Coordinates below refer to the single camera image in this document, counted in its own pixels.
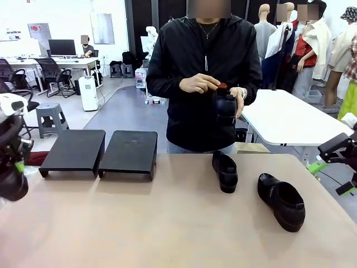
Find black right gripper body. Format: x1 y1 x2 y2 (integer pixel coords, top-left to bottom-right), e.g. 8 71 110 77
346 136 357 169

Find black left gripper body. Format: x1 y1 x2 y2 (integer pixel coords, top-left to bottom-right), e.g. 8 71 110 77
0 114 35 168

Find black leather shoe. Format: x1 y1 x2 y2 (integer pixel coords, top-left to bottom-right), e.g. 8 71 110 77
212 88 238 125
211 150 239 194
257 173 306 233

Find person's right forearm black sleeve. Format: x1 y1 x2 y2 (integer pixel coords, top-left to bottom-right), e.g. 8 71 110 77
146 74 184 99

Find person's left forearm black sleeve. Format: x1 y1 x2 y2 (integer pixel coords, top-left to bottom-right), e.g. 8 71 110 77
242 79 263 107

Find black shoe stand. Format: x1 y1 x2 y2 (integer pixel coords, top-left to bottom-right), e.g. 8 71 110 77
97 130 158 181
38 129 107 179

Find person's left hand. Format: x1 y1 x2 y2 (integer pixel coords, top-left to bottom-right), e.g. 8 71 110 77
228 87 248 107

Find person's right hand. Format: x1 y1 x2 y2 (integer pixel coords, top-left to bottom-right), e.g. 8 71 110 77
179 73 221 94

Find dark red cloth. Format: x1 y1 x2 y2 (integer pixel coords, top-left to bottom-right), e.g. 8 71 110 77
26 150 50 166

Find black office chair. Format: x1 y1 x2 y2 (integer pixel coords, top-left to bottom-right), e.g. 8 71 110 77
0 58 27 90
0 79 40 139
36 58 76 98

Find mannequin in neon yellow trousers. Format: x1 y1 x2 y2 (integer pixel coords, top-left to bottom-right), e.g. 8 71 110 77
337 36 357 123

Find grey plastic stool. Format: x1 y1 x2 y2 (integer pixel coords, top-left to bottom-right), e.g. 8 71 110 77
35 102 70 140

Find white table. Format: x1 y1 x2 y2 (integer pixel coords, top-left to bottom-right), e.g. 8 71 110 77
239 89 354 157

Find grey plastic crate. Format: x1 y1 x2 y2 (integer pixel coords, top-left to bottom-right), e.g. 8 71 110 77
303 90 323 104

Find flat cardboard sheet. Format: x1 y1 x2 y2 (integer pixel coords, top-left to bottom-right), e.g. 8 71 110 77
236 142 272 154

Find white air purifier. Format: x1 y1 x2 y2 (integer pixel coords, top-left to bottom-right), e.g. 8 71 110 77
78 75 99 112

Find white office desk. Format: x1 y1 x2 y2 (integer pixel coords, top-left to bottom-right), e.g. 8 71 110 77
0 56 100 93

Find mannequin in red top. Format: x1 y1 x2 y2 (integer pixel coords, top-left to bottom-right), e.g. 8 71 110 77
291 2 332 95

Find black computer monitor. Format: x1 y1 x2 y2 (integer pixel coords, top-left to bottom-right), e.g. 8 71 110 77
48 39 77 56

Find mannequin in white navy jacket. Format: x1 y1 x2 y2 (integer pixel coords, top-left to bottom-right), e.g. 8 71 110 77
260 2 297 90

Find seated person at desk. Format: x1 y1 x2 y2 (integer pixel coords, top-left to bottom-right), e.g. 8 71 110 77
80 35 95 59

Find mannequin in grey tank top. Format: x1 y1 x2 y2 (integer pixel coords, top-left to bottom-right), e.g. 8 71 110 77
252 3 277 65

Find person in black jacket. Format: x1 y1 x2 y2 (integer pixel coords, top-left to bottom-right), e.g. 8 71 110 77
145 15 263 154

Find black backpack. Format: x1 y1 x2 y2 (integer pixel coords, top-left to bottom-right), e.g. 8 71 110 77
122 51 138 72

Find clear storage box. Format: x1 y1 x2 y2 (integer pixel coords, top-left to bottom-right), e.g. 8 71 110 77
134 68 147 89

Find white humanoid robot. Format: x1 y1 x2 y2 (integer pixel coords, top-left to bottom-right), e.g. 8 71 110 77
141 26 160 61

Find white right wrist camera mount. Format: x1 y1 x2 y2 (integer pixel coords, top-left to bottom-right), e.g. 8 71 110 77
341 113 357 130

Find grey wall panel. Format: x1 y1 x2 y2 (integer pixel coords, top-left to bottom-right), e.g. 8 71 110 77
27 23 52 40

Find wall poster board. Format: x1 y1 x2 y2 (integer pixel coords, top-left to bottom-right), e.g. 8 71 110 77
90 13 115 45

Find silver cross necklace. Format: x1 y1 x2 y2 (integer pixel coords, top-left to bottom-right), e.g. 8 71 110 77
197 21 220 40

